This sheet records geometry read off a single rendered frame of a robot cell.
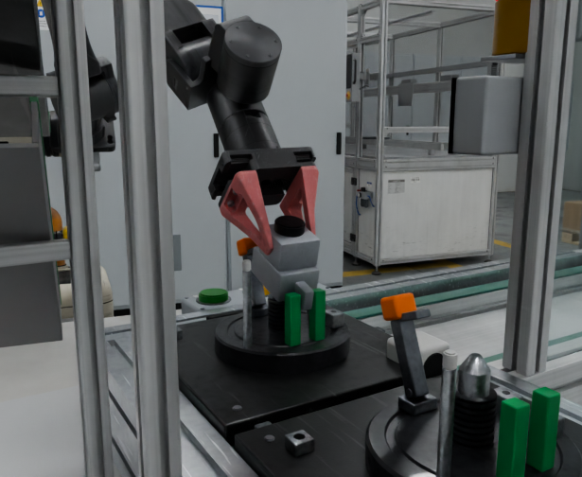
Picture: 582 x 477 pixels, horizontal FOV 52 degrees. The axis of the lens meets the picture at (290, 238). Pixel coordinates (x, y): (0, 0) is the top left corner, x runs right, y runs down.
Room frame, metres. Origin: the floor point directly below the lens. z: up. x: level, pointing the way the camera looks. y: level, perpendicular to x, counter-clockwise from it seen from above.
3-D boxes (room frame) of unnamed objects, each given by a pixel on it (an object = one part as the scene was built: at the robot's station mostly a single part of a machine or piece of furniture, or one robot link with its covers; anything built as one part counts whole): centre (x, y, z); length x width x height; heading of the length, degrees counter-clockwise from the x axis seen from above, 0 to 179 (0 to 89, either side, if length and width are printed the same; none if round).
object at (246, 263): (0.53, 0.04, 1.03); 0.01 x 0.01 x 0.08
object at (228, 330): (0.59, 0.01, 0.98); 0.14 x 0.14 x 0.02
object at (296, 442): (0.39, -0.01, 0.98); 0.02 x 0.02 x 0.01; 31
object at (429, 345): (0.55, -0.13, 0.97); 0.05 x 0.05 x 0.04; 31
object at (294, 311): (0.54, 0.00, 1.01); 0.01 x 0.01 x 0.05; 31
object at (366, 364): (0.59, 0.01, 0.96); 0.24 x 0.24 x 0.02; 31
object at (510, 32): (0.58, -0.22, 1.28); 0.05 x 0.05 x 0.05
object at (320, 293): (0.56, -0.03, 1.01); 0.01 x 0.01 x 0.05; 31
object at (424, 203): (5.92, -0.63, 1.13); 2.66 x 1.46 x 2.25; 21
